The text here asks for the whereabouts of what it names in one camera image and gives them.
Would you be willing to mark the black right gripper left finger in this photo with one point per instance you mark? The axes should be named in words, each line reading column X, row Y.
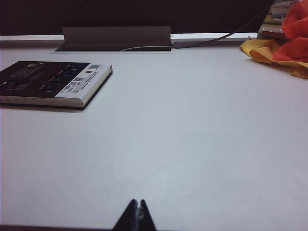
column 128, row 220

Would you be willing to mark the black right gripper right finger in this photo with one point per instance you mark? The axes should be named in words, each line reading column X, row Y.
column 145, row 220

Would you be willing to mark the black book with white pages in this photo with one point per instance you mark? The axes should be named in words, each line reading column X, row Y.
column 36, row 81

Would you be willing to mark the yellow cloth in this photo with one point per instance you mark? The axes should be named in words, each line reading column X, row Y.
column 262, row 51

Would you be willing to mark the grey desk partition screen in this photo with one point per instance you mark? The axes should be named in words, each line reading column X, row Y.
column 144, row 12

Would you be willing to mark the clear plastic snack bag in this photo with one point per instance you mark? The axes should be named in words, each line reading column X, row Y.
column 273, row 21

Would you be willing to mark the orange cloth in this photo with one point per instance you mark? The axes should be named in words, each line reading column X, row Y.
column 296, row 29

